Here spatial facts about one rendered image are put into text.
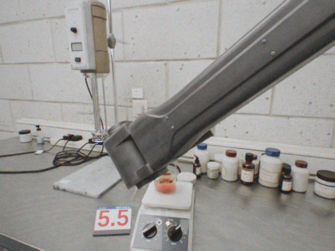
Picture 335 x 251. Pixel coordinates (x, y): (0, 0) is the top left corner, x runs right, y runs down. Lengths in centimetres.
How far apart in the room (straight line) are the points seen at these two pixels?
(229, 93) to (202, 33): 81
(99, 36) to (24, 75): 90
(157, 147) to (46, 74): 129
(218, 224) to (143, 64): 76
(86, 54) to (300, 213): 79
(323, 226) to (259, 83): 59
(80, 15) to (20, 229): 62
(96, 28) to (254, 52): 67
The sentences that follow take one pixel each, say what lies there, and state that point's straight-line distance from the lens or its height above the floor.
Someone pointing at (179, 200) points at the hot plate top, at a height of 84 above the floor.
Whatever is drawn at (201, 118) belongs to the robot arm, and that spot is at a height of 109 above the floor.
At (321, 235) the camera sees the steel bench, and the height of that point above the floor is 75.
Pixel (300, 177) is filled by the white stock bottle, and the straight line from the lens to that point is 86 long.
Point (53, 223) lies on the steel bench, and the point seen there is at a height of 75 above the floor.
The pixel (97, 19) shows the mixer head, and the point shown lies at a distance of 82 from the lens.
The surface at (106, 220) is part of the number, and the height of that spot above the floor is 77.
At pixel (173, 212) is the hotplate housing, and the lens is 55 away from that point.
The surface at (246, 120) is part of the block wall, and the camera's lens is 97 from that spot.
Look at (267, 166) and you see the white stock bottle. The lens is 84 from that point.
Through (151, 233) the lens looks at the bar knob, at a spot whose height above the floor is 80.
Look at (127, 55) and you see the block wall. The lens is 113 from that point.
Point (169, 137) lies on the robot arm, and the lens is 22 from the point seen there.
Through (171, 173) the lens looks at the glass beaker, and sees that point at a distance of 55.
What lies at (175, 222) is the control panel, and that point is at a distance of 53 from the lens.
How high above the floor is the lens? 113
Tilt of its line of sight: 14 degrees down
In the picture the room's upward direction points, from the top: straight up
